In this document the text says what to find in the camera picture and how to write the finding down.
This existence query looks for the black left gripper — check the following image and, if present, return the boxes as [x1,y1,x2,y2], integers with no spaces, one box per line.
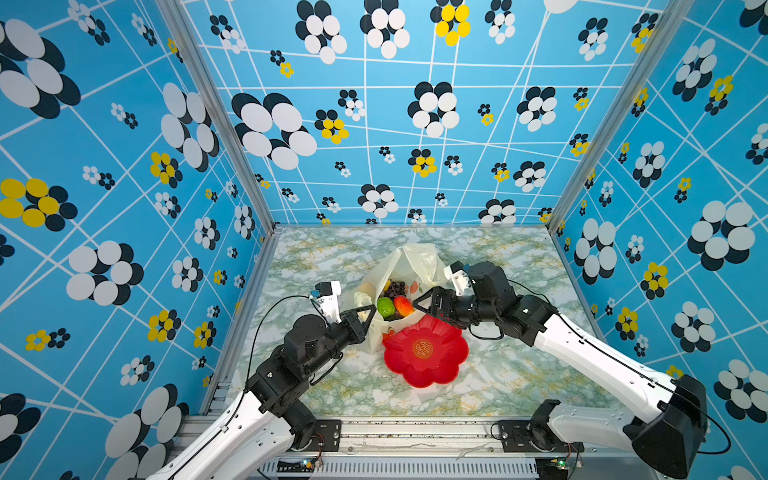
[302,302,377,380]

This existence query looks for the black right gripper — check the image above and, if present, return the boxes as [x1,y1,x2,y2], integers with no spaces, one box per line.
[413,288,500,328]

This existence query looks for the red yellow mango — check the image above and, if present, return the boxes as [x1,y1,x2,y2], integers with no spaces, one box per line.
[393,296,415,318]

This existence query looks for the green lime fruit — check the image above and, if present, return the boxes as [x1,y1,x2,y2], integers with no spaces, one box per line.
[377,297,397,320]

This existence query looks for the purple grape bunch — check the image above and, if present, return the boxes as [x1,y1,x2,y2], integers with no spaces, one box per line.
[382,281,408,300]

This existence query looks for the yellowish printed plastic bag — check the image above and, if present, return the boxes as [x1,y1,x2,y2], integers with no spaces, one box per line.
[342,243,447,354]

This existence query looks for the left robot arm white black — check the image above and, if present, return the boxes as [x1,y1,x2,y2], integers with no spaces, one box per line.
[150,305,376,479]

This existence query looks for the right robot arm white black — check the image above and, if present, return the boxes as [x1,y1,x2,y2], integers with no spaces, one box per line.
[413,262,709,479]

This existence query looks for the red flower-shaped plate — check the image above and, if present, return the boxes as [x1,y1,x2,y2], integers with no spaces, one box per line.
[383,315,469,388]

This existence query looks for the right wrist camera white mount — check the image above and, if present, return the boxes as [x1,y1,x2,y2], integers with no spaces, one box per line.
[444,261,474,297]

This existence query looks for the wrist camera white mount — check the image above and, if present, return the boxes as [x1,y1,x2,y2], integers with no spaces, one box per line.
[444,261,474,297]
[310,281,341,323]

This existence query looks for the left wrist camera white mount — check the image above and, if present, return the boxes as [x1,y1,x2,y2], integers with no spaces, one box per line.
[310,281,341,323]

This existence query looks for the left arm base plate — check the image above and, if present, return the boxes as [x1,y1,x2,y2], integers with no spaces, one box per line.
[299,419,343,454]

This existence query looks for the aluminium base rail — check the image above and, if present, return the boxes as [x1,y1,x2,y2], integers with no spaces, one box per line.
[182,417,662,479]

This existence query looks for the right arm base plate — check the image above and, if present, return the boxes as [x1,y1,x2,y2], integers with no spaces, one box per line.
[490,420,584,455]

